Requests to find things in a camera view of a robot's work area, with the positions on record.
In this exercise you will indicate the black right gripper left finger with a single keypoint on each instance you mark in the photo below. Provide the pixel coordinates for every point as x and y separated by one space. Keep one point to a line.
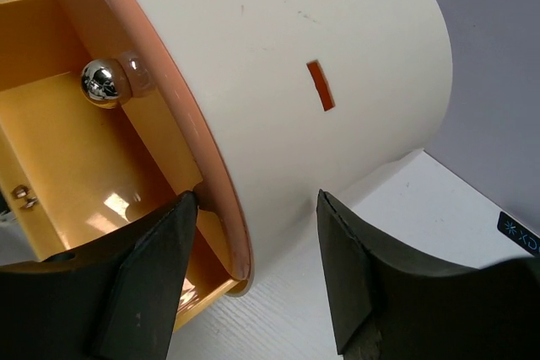
115 297

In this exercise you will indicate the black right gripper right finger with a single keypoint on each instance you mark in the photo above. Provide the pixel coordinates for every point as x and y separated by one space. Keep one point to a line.
389 300

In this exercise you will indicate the yellow organizer drawer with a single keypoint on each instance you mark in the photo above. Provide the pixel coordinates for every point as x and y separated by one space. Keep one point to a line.
73 171

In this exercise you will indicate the cream cylindrical makeup organizer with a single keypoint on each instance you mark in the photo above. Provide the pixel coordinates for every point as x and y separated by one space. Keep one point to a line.
305 95

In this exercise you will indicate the orange organizer drawer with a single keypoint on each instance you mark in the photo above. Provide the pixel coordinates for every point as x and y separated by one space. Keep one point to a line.
194 128

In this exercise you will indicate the blue right corner label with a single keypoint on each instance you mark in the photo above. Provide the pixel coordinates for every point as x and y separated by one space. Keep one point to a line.
520 235

